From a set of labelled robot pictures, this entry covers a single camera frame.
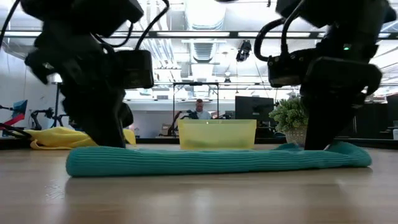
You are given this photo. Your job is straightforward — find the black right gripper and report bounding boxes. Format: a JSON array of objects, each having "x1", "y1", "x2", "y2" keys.
[{"x1": 300, "y1": 58, "x2": 383, "y2": 151}]

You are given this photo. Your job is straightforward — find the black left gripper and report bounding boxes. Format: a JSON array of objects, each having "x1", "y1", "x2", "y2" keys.
[{"x1": 24, "y1": 30, "x2": 127, "y2": 149}]

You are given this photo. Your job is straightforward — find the yellow microfiber towel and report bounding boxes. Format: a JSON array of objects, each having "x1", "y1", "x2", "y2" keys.
[{"x1": 23, "y1": 126, "x2": 137, "y2": 150}]

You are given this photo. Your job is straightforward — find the teal microfiber towel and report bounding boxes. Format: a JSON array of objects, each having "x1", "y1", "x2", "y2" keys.
[{"x1": 65, "y1": 141, "x2": 373, "y2": 178}]

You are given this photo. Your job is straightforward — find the yellow translucent plastic bin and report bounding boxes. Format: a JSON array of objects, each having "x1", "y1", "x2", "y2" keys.
[{"x1": 177, "y1": 119, "x2": 257, "y2": 151}]

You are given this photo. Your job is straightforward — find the background monitor on arm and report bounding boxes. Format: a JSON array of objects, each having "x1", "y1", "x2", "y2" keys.
[{"x1": 11, "y1": 99, "x2": 29, "y2": 116}]

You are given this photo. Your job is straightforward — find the artificial plant in patterned pot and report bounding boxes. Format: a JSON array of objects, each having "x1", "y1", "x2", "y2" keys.
[{"x1": 269, "y1": 96, "x2": 309, "y2": 147}]

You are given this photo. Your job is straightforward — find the black cabinet row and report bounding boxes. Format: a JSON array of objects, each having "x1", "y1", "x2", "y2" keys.
[{"x1": 354, "y1": 93, "x2": 398, "y2": 140}]

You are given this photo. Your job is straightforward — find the black monitor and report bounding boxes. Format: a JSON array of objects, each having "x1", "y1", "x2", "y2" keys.
[{"x1": 234, "y1": 95, "x2": 275, "y2": 123}]

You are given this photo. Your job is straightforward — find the person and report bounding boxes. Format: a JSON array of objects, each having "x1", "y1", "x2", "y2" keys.
[{"x1": 193, "y1": 98, "x2": 213, "y2": 121}]

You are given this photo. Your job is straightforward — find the black overhead crossbar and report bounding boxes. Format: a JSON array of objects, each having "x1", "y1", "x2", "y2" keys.
[{"x1": 0, "y1": 30, "x2": 398, "y2": 40}]

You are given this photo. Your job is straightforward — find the black metal table frame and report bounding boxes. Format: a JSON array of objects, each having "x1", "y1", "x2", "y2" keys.
[{"x1": 0, "y1": 138, "x2": 398, "y2": 151}]

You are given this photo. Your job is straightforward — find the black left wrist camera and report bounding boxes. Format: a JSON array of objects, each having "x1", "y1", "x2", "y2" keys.
[{"x1": 116, "y1": 49, "x2": 155, "y2": 90}]

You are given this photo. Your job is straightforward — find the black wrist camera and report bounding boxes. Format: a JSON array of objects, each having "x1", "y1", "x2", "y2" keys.
[
  {"x1": 116, "y1": 49, "x2": 155, "y2": 90},
  {"x1": 267, "y1": 54, "x2": 315, "y2": 89}
]

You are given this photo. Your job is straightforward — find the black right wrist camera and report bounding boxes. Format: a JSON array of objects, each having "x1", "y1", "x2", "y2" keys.
[{"x1": 267, "y1": 54, "x2": 315, "y2": 89}]

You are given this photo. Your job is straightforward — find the black background station frame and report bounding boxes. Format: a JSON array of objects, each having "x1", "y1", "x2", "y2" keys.
[{"x1": 172, "y1": 82, "x2": 220, "y2": 138}]

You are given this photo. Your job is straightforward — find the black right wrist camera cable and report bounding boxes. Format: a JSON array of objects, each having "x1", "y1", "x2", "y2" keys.
[{"x1": 253, "y1": 17, "x2": 289, "y2": 63}]

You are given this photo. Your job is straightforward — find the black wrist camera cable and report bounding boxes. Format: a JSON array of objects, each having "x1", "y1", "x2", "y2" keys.
[
  {"x1": 253, "y1": 17, "x2": 289, "y2": 63},
  {"x1": 133, "y1": 0, "x2": 171, "y2": 50}
]

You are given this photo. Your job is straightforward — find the black hanging camera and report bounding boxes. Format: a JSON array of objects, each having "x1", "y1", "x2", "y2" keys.
[{"x1": 235, "y1": 39, "x2": 252, "y2": 63}]

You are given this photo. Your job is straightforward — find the black left wrist camera cable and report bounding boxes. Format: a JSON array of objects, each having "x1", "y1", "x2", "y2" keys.
[{"x1": 133, "y1": 0, "x2": 171, "y2": 50}]

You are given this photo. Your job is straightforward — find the silver ventilation duct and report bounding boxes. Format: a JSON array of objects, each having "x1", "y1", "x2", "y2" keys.
[{"x1": 183, "y1": 0, "x2": 228, "y2": 98}]

